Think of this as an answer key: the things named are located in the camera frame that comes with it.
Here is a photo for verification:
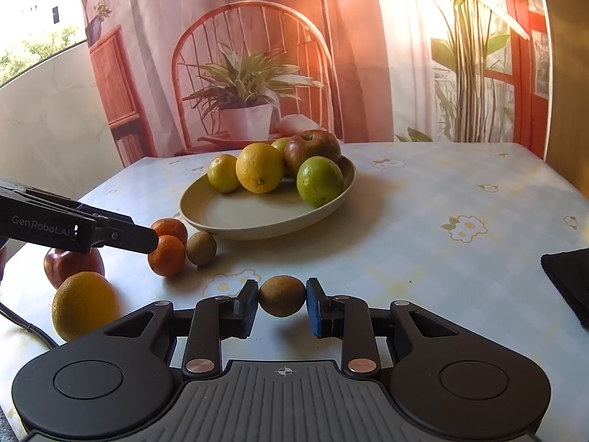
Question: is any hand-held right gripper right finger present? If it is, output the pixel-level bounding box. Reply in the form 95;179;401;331
306;277;461;375

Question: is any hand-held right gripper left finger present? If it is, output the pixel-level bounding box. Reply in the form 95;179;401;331
103;278;259;378

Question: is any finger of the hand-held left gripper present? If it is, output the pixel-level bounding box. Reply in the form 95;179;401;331
89;212;159;255

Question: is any brown kiwi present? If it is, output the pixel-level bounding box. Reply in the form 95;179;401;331
186;231;218;267
258;275;307;318

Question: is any small tangerine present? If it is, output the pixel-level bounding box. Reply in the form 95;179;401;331
152;218;189;249
147;235;187;278

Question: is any bright red apple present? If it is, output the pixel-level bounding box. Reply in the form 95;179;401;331
43;247;106;290

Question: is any large yellow orange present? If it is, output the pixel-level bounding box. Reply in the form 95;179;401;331
52;271;118;342
236;143;285;194

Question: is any cream round plate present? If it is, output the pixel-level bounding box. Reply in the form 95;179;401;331
179;150;357;240

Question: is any small yellow orange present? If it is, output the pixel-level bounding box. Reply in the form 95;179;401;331
207;153;243;193

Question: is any bright green round fruit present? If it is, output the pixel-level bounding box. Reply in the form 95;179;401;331
296;155;346;208

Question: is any brownish red apple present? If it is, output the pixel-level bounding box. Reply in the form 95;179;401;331
283;130;342;178

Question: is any yellow-green round fruit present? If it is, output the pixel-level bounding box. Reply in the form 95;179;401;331
271;137;293;176

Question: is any window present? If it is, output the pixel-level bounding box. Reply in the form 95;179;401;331
0;0;88;88

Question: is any black dotted glove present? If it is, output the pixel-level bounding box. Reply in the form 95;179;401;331
540;248;589;330

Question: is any printed backdrop curtain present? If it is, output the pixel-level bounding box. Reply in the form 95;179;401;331
76;0;553;169

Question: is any golden brown wooden board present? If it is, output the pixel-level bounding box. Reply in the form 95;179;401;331
536;0;589;189

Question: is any black cable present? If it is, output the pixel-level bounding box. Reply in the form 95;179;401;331
0;301;60;348

